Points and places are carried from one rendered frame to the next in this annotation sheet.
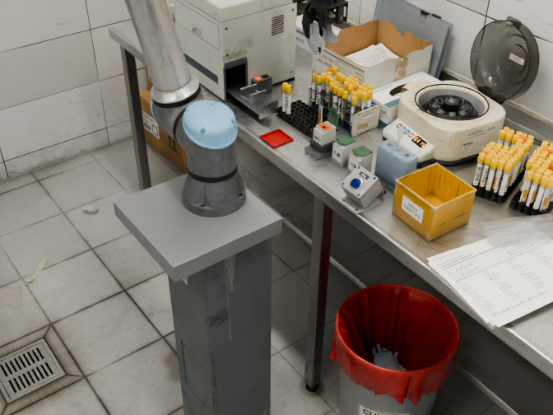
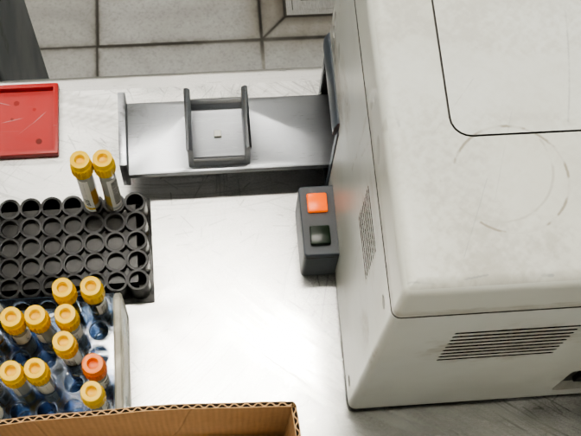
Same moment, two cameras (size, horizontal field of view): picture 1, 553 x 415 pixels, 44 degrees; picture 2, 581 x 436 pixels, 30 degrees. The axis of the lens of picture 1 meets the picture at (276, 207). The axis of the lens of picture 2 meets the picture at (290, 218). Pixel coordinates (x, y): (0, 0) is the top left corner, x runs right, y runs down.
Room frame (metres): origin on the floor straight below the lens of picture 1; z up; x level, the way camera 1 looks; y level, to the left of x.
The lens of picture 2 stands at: (2.03, -0.25, 1.73)
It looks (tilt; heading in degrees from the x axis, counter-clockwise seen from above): 68 degrees down; 115
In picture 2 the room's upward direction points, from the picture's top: 8 degrees clockwise
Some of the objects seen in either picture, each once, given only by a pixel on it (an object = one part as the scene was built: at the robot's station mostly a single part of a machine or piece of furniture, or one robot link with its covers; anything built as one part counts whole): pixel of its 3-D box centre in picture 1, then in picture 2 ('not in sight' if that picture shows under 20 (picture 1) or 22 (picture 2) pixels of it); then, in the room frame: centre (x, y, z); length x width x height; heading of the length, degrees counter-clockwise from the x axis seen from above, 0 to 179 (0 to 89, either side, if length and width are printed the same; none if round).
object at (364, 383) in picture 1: (388, 370); not in sight; (1.36, -0.35, 0.22); 0.38 x 0.37 x 0.44; 37
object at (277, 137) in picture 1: (276, 138); (18, 121); (1.64, 0.00, 0.88); 0.07 x 0.07 x 0.01; 37
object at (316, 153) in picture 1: (323, 145); not in sight; (1.59, -0.13, 0.89); 0.09 x 0.05 x 0.04; 126
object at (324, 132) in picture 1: (324, 136); not in sight; (1.59, -0.13, 0.92); 0.05 x 0.04 x 0.06; 126
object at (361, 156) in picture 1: (360, 161); not in sight; (1.48, -0.22, 0.91); 0.05 x 0.04 x 0.07; 127
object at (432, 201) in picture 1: (432, 202); not in sight; (1.30, -0.37, 0.93); 0.13 x 0.13 x 0.10; 34
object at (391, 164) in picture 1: (395, 166); not in sight; (1.44, -0.30, 0.92); 0.10 x 0.07 x 0.10; 39
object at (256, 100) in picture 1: (248, 94); (245, 130); (1.82, 0.09, 0.92); 0.21 x 0.07 x 0.05; 37
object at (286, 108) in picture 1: (306, 105); (35, 232); (1.73, -0.08, 0.93); 0.17 x 0.09 x 0.11; 38
